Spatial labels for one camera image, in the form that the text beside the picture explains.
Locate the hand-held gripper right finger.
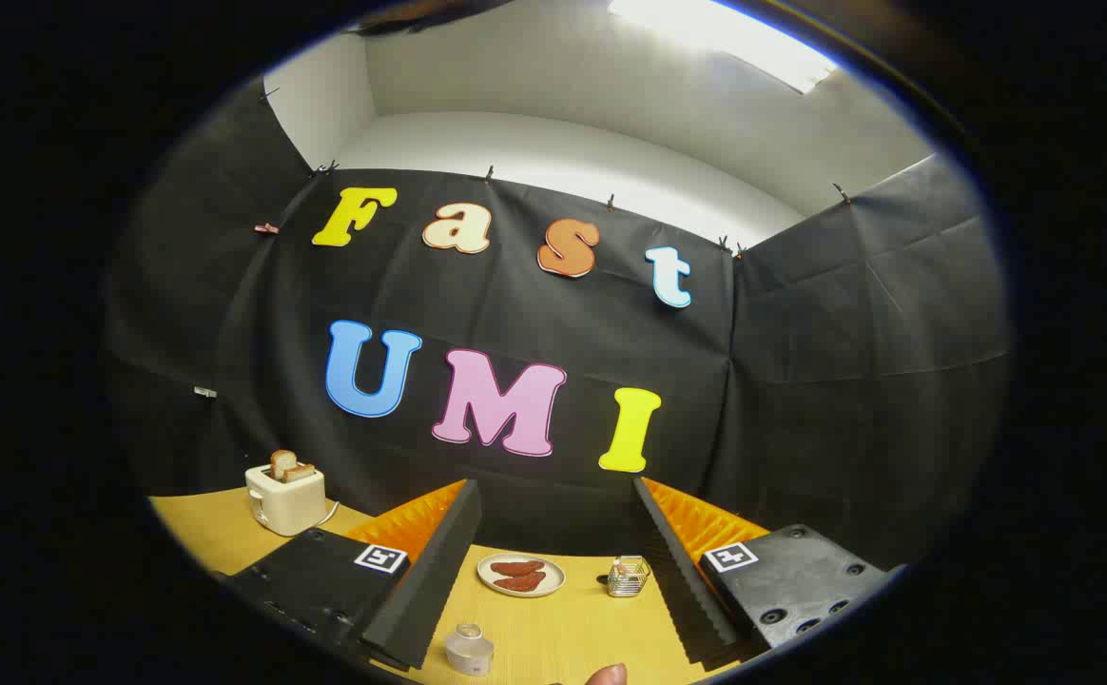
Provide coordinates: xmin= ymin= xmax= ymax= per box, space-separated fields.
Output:
xmin=632 ymin=476 xmax=906 ymax=667

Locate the white round plate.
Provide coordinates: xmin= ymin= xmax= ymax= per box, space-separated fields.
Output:
xmin=476 ymin=554 xmax=567 ymax=598

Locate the cream toaster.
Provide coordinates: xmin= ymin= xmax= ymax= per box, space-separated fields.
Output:
xmin=245 ymin=463 xmax=328 ymax=537

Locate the wooden table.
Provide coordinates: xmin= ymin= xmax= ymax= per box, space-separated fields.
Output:
xmin=149 ymin=487 xmax=773 ymax=685

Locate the clear juice bottle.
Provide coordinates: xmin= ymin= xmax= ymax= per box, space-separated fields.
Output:
xmin=445 ymin=623 xmax=495 ymax=677

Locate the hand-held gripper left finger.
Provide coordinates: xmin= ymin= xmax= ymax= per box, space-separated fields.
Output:
xmin=214 ymin=479 xmax=483 ymax=672

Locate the small wire basket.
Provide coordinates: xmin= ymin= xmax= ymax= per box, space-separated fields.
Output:
xmin=607 ymin=556 xmax=651 ymax=598

